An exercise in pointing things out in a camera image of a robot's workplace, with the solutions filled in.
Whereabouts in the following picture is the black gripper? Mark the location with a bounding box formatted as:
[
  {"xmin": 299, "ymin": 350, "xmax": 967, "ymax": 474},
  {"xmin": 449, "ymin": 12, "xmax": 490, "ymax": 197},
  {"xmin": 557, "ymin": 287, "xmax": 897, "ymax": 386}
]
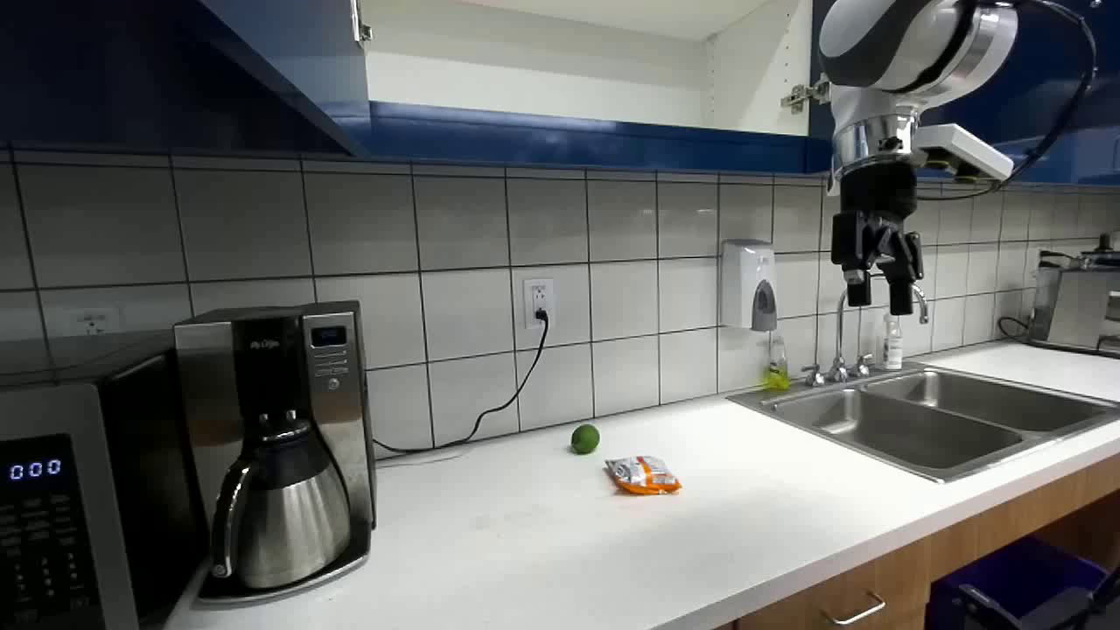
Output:
[{"xmin": 827, "ymin": 155, "xmax": 928, "ymax": 318}]

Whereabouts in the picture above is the orange carrot toy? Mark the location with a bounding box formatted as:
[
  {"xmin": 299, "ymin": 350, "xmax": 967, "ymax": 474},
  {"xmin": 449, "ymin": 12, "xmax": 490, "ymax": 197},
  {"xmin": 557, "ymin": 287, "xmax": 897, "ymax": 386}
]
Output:
[{"xmin": 601, "ymin": 451, "xmax": 685, "ymax": 500}]

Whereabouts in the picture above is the metal cabinet hinge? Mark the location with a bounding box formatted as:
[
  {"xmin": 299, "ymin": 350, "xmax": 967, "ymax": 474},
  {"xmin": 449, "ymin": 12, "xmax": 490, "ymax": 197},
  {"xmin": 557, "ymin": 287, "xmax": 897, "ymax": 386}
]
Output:
[{"xmin": 776, "ymin": 71, "xmax": 837, "ymax": 120}]

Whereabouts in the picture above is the blue open cabinet door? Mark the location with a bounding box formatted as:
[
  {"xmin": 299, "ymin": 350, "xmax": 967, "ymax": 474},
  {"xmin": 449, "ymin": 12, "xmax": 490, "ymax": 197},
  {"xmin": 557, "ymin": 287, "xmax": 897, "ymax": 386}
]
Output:
[{"xmin": 192, "ymin": 0, "xmax": 377, "ymax": 157}]

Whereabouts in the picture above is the small white bottle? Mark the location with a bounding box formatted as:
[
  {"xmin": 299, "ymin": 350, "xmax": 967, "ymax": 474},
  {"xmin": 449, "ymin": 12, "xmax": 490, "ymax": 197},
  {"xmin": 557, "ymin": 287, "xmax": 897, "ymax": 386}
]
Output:
[{"xmin": 880, "ymin": 311, "xmax": 911, "ymax": 374}]

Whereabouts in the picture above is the chrome sink faucet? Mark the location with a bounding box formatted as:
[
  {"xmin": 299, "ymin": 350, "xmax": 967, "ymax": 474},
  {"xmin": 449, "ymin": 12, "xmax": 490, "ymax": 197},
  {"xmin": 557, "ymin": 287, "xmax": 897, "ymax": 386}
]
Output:
[{"xmin": 803, "ymin": 276, "xmax": 936, "ymax": 387}]

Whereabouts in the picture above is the green dish soap bottle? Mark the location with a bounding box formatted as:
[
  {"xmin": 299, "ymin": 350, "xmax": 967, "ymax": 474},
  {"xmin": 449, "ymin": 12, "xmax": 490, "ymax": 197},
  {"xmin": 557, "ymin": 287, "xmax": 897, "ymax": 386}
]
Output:
[{"xmin": 755, "ymin": 334, "xmax": 798, "ymax": 399}]

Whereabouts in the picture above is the stainless steel double sink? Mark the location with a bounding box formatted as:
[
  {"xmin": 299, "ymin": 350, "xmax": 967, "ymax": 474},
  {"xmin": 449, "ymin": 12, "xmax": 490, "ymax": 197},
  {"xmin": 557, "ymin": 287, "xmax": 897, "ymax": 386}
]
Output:
[{"xmin": 727, "ymin": 360, "xmax": 1120, "ymax": 488}]

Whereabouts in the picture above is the silver countertop appliance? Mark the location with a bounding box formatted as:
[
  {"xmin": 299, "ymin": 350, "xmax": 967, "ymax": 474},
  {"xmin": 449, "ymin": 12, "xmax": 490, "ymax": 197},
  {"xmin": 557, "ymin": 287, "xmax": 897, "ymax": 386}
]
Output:
[{"xmin": 1030, "ymin": 236, "xmax": 1120, "ymax": 360}]

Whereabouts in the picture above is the wooden drawer front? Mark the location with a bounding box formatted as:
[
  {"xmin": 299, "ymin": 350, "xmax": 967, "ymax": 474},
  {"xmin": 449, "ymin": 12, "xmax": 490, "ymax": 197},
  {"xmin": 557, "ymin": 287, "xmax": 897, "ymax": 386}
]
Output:
[{"xmin": 731, "ymin": 540, "xmax": 939, "ymax": 630}]

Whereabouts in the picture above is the blue bin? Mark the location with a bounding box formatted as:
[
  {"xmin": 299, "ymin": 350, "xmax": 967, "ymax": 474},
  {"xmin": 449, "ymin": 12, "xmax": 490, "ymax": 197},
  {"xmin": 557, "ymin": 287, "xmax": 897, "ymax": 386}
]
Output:
[{"xmin": 925, "ymin": 532, "xmax": 1113, "ymax": 630}]

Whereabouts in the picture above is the green lime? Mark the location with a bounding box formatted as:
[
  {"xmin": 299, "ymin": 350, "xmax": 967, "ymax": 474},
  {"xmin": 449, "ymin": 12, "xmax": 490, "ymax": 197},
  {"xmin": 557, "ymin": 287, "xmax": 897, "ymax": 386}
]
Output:
[{"xmin": 567, "ymin": 421, "xmax": 606, "ymax": 457}]

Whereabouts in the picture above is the steel black coffee maker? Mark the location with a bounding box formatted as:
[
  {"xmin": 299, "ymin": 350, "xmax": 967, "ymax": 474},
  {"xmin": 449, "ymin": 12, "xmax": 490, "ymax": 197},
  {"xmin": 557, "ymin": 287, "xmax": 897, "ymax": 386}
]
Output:
[{"xmin": 172, "ymin": 297, "xmax": 381, "ymax": 607}]

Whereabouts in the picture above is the stainless steel carafe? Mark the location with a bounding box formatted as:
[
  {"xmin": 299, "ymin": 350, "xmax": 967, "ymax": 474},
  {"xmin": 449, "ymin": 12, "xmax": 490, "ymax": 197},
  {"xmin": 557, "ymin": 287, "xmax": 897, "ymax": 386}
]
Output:
[{"xmin": 206, "ymin": 416, "xmax": 358, "ymax": 594}]

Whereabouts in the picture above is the black steel microwave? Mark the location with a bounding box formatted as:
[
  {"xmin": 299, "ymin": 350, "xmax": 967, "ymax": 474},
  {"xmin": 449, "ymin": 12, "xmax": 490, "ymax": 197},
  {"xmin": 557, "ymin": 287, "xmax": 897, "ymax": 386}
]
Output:
[{"xmin": 0, "ymin": 338, "xmax": 214, "ymax": 630}]

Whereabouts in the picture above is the white wall soap dispenser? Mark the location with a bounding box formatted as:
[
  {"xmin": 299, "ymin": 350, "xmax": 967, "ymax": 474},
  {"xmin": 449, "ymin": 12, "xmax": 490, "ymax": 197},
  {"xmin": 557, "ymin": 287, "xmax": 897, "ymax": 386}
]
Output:
[{"xmin": 718, "ymin": 237, "xmax": 784, "ymax": 335}]

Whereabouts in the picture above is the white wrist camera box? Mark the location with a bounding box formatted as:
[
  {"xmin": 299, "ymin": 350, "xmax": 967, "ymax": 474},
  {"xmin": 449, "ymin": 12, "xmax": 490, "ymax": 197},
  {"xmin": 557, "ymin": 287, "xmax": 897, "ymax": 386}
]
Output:
[{"xmin": 911, "ymin": 120, "xmax": 1019, "ymax": 187}]

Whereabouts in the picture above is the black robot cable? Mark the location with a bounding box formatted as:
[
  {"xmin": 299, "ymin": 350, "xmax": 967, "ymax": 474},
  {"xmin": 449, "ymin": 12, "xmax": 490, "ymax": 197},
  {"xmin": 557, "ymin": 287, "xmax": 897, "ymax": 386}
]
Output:
[{"xmin": 930, "ymin": 0, "xmax": 1105, "ymax": 202}]

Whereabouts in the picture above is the metal drawer handle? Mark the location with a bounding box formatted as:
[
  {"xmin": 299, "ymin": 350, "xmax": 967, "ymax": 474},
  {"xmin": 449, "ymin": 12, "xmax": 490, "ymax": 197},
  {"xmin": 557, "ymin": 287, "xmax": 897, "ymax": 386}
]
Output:
[{"xmin": 820, "ymin": 590, "xmax": 893, "ymax": 630}]

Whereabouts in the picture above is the white wall outlet with plug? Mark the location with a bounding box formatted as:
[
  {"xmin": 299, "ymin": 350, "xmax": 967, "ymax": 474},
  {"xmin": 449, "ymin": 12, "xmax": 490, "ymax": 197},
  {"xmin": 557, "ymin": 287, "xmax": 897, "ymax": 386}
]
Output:
[{"xmin": 519, "ymin": 272, "xmax": 565, "ymax": 350}]

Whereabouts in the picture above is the white blue wall cabinet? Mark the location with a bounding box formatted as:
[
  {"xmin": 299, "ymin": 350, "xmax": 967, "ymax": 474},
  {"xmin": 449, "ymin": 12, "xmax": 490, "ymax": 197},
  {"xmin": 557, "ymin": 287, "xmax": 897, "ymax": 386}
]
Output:
[{"xmin": 346, "ymin": 0, "xmax": 833, "ymax": 175}]

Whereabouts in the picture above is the black power cord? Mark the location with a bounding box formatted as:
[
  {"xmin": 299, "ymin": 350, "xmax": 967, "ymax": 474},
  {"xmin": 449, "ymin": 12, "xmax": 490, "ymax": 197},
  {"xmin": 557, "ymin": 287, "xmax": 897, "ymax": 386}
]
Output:
[{"xmin": 372, "ymin": 306, "xmax": 557, "ymax": 457}]

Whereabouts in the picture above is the white empty wall outlet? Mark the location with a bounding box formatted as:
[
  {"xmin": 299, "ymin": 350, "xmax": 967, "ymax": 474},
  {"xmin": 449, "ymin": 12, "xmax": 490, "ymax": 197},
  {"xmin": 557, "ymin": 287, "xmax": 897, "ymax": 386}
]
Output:
[{"xmin": 73, "ymin": 306, "xmax": 123, "ymax": 343}]

